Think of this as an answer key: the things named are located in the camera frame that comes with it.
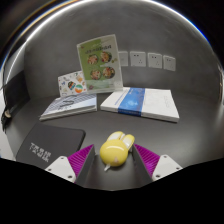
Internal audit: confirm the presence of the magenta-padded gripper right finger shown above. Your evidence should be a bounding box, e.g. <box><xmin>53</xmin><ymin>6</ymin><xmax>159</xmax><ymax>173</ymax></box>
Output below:
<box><xmin>131</xmin><ymin>143</ymin><xmax>184</xmax><ymax>188</ymax></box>

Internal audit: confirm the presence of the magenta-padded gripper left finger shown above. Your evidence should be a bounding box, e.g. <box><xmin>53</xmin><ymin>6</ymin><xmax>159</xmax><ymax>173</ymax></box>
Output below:
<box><xmin>44</xmin><ymin>143</ymin><xmax>101</xmax><ymax>188</ymax></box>

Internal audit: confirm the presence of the yellow rabbit-shaped computer mouse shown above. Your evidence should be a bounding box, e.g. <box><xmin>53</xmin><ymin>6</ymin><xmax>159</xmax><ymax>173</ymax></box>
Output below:
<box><xmin>99</xmin><ymin>130</ymin><xmax>136</xmax><ymax>172</ymax></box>

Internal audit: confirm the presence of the black mouse pad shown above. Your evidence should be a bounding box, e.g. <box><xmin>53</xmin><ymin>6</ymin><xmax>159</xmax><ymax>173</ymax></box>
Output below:
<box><xmin>15</xmin><ymin>122</ymin><xmax>87</xmax><ymax>170</ymax></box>

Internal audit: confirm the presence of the grey patterned book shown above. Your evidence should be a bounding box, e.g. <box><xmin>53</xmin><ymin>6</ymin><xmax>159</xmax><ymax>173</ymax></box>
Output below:
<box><xmin>39</xmin><ymin>92</ymin><xmax>98</xmax><ymax>122</ymax></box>

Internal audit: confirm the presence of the white book with blue band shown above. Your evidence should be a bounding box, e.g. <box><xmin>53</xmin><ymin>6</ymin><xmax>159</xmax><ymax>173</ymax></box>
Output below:
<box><xmin>99</xmin><ymin>87</ymin><xmax>181</xmax><ymax>123</ymax></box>

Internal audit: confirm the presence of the small colourful printed card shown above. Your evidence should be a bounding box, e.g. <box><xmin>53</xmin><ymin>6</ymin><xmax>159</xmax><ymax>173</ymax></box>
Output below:
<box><xmin>57</xmin><ymin>70</ymin><xmax>88</xmax><ymax>98</ymax></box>

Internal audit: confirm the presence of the green menu sign stand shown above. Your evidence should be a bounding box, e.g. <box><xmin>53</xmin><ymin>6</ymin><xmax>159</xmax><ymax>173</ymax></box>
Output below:
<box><xmin>76</xmin><ymin>33</ymin><xmax>124</xmax><ymax>95</ymax></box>

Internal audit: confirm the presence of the white wall socket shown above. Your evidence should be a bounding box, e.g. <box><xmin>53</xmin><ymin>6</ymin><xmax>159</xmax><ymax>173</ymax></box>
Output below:
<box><xmin>163</xmin><ymin>54</ymin><xmax>177</xmax><ymax>72</ymax></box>
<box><xmin>147</xmin><ymin>52</ymin><xmax>163</xmax><ymax>70</ymax></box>
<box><xmin>118</xmin><ymin>50</ymin><xmax>129</xmax><ymax>67</ymax></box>
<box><xmin>129</xmin><ymin>50</ymin><xmax>147</xmax><ymax>68</ymax></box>

